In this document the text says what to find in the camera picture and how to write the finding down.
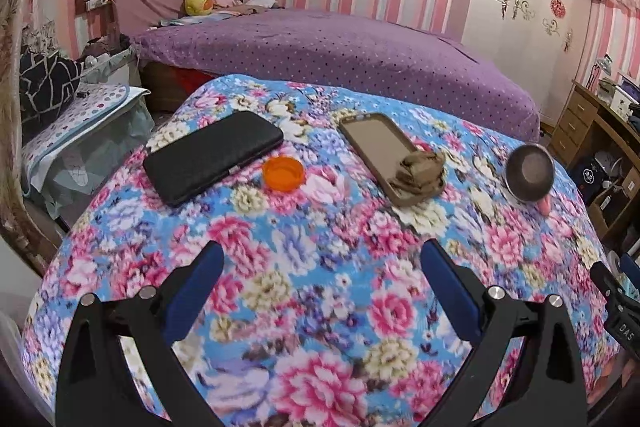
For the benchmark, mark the black wallet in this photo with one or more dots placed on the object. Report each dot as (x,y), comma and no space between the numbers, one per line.
(210,157)

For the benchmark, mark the polka dot cloth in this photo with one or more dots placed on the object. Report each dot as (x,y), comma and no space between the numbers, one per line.
(85,117)

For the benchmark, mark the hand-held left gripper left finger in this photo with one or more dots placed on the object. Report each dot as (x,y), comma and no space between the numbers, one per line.
(195,287)

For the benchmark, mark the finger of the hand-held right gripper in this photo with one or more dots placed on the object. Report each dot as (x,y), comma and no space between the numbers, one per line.
(607,279)
(631,272)

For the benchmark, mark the yellow duck plush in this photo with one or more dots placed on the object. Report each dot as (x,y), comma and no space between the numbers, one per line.
(197,3)

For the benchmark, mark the orange plastic lid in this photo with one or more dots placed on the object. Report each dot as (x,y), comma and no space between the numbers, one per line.
(282,174)

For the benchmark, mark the floral tablecloth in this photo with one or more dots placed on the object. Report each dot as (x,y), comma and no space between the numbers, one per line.
(320,257)

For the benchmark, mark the black patterned bag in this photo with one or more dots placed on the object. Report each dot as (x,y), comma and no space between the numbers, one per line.
(50,87)

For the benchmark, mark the pink mug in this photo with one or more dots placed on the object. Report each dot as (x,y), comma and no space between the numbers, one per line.
(530,172)

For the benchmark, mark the brown crumpled cloth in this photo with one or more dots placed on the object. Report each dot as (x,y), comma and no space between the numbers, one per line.
(417,172)

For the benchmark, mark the white cloth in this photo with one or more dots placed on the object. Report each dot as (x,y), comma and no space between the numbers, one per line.
(261,0)

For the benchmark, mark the wooden desk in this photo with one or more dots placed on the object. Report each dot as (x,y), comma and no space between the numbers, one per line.
(570,127)

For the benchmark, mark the floral curtain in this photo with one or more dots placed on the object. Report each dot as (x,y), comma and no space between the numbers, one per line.
(15,107)

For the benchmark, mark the white wardrobe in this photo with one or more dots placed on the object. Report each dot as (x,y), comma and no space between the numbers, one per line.
(500,22)

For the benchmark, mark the white box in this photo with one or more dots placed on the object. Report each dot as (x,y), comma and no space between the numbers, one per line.
(621,99)

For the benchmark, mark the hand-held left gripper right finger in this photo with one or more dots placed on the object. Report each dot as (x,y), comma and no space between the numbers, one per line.
(452,289)

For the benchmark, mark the bed with purple dotted sheet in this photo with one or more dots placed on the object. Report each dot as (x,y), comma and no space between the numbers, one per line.
(350,57)

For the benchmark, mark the white power strip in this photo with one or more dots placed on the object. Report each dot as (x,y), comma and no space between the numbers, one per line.
(96,3)

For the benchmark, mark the brown tray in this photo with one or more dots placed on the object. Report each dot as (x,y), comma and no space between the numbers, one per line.
(372,144)

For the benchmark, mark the desk lamp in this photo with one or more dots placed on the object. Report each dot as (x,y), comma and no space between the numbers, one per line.
(604,69)

